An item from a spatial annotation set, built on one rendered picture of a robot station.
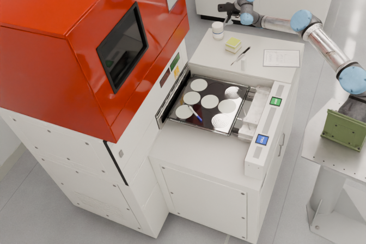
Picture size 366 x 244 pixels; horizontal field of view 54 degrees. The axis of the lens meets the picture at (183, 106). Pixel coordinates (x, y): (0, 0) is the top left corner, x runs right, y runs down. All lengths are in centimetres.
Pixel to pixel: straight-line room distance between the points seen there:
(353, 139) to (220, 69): 81
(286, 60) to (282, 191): 103
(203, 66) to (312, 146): 77
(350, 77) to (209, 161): 80
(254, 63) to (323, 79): 141
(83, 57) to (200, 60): 109
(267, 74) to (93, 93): 110
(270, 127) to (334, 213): 105
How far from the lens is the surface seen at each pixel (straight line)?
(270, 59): 220
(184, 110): 205
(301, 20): 197
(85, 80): 131
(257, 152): 179
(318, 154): 199
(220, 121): 198
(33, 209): 312
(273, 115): 193
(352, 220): 276
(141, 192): 210
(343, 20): 418
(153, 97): 189
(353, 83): 178
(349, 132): 196
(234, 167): 191
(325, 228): 270
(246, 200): 200
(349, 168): 198
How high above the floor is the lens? 246
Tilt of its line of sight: 49 degrees down
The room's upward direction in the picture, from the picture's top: 12 degrees counter-clockwise
